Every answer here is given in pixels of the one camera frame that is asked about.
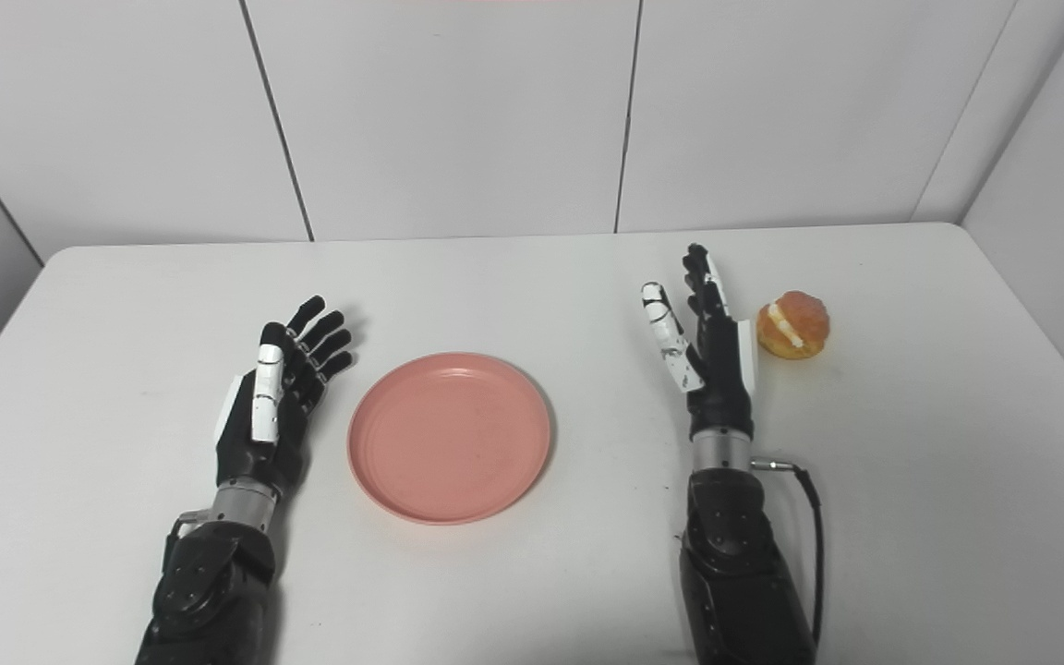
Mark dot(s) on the cream puff pastry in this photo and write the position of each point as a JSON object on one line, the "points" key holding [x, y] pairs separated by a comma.
{"points": [[800, 323]]}

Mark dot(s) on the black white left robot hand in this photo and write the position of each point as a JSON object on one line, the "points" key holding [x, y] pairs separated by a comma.
{"points": [[250, 443]]}

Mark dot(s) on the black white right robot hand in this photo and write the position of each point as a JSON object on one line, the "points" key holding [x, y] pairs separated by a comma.
{"points": [[726, 388]]}

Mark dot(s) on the pink round plate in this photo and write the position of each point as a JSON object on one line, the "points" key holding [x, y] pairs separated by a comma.
{"points": [[449, 439]]}

